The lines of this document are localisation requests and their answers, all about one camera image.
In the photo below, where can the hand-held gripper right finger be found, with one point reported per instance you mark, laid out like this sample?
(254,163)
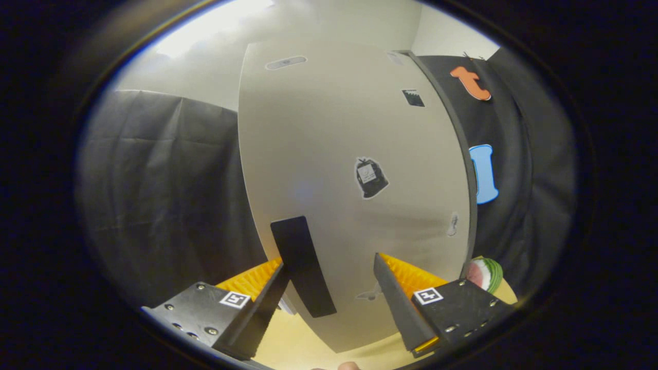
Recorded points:
(398,306)

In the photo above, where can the dark grey shoe cabinet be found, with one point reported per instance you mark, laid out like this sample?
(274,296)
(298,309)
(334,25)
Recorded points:
(462,144)

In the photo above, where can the black backdrop cloth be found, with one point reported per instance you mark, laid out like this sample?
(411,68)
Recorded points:
(164,180)

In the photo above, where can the watermelon slice toy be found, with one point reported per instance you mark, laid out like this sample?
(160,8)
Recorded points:
(488,275)

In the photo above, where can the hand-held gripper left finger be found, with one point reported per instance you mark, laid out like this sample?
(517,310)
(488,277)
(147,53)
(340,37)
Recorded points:
(257,313)

